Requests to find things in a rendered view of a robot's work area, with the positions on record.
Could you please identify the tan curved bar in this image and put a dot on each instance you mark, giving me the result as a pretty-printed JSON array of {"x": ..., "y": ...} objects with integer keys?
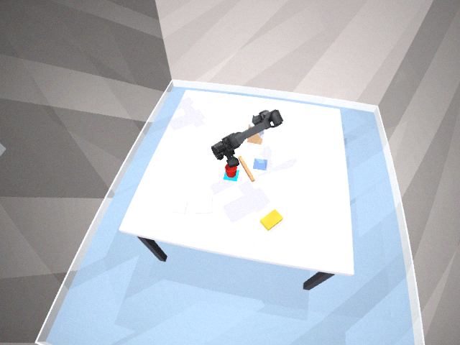
[{"x": 246, "y": 168}]

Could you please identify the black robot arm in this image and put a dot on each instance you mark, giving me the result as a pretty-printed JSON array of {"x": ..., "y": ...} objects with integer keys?
[{"x": 234, "y": 140}]

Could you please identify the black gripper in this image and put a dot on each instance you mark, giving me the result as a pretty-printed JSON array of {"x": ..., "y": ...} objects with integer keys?
[{"x": 232, "y": 161}]

